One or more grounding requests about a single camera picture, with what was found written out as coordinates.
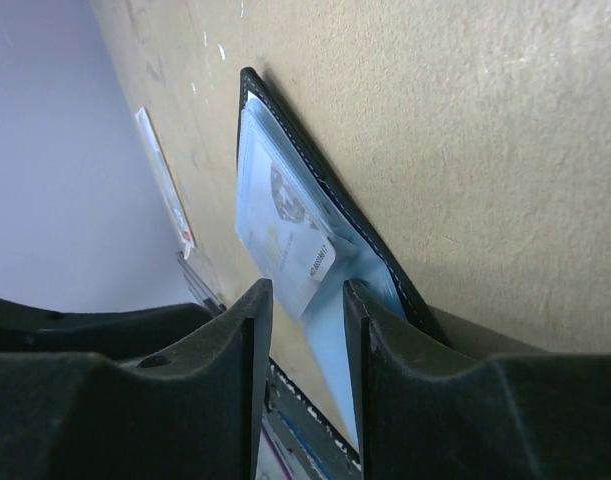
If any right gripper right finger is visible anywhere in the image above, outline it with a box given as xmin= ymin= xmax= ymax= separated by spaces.
xmin=343 ymin=280 xmax=611 ymax=479

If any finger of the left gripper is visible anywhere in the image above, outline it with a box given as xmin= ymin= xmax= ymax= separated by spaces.
xmin=0 ymin=298 xmax=215 ymax=361

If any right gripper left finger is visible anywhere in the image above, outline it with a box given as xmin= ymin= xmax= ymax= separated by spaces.
xmin=0 ymin=279 xmax=273 ymax=479

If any white VIP card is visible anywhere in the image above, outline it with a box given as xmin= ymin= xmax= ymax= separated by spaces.
xmin=235 ymin=135 xmax=336 ymax=319

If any black leather card holder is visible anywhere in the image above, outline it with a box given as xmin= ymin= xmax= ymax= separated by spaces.
xmin=236 ymin=67 xmax=449 ymax=443

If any clear plastic packet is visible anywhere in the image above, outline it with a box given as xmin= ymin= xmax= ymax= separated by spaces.
xmin=134 ymin=107 xmax=195 ymax=261

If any aluminium table frame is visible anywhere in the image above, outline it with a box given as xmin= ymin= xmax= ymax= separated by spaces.
xmin=177 ymin=251 xmax=226 ymax=316

